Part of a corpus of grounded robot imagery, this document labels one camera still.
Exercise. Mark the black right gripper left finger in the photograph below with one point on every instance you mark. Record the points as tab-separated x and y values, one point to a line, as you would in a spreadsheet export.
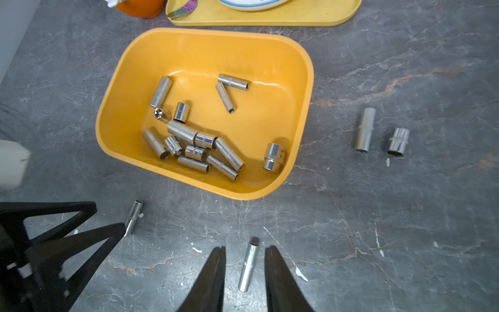
207	292

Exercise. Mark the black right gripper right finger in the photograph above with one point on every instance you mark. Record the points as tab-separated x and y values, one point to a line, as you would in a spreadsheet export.
282	291

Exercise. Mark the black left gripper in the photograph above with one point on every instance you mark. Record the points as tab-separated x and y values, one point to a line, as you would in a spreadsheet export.
32	277

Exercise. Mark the thin chrome socket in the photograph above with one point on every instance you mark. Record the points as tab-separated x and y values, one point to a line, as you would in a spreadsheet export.
248	266
135	211

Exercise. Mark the short wide chrome socket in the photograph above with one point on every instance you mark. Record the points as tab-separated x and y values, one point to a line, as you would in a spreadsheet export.
398	142

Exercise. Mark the chrome socket bottom long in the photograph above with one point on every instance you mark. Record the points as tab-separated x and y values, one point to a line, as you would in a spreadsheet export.
222	167

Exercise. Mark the chrome socket large hex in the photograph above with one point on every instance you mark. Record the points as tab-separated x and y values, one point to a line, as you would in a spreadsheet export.
274	157

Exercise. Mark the chrome socket long right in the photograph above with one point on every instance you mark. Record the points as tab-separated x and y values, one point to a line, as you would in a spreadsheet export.
229	154

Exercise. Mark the chrome socket lower left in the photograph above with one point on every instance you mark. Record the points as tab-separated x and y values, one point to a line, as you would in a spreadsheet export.
155	144

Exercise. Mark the chrome socket big central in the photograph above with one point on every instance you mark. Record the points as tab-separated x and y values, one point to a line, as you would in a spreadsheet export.
191	135

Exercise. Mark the chrome socket tiny hex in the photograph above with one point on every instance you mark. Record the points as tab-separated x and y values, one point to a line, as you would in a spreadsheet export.
162	115

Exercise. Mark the chrome socket small upright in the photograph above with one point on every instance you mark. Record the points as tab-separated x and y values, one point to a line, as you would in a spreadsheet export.
181	112

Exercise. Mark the yellow plastic storage box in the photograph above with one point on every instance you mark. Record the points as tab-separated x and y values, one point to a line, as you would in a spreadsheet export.
273	110

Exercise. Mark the chrome socket tall left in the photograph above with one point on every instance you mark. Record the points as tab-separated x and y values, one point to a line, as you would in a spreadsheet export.
161	92

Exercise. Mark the chrome socket slim angled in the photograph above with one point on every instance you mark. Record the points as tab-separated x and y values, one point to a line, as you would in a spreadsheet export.
224	96

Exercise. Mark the chrome socket slim upper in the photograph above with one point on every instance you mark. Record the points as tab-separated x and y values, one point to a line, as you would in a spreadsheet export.
234	82

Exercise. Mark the orange white bowl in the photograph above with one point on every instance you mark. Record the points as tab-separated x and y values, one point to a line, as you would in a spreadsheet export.
146	9

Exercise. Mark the iridescent rainbow fork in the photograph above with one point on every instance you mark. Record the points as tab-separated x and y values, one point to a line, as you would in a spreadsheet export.
184	10

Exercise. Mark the yellow plastic tray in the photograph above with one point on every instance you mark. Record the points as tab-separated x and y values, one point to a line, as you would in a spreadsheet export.
289	14

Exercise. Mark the watermelon pattern ceramic plate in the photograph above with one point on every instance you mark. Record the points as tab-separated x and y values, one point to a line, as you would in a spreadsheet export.
252	5

